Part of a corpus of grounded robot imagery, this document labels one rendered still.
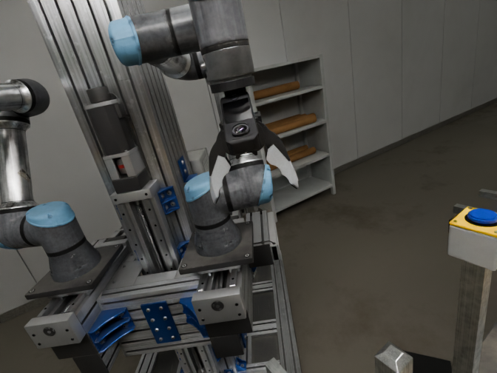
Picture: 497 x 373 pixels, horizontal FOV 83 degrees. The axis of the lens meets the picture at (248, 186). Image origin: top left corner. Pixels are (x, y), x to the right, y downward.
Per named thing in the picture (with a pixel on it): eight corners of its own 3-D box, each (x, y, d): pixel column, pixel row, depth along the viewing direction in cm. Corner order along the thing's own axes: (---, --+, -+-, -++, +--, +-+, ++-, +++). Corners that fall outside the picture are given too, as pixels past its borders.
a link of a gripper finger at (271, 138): (295, 152, 48) (257, 116, 46) (296, 154, 47) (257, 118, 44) (276, 171, 49) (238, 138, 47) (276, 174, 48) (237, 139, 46)
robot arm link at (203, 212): (194, 212, 94) (182, 175, 89) (233, 203, 94) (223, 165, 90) (191, 229, 83) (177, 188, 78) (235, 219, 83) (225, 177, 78)
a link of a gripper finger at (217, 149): (227, 180, 50) (247, 135, 47) (226, 183, 49) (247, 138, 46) (203, 169, 50) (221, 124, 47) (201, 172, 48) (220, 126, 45)
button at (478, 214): (462, 223, 48) (463, 214, 48) (472, 214, 50) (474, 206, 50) (492, 232, 45) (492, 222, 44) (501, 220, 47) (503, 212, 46)
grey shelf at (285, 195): (254, 210, 342) (224, 75, 285) (310, 184, 377) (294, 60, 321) (274, 223, 304) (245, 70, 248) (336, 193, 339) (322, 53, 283)
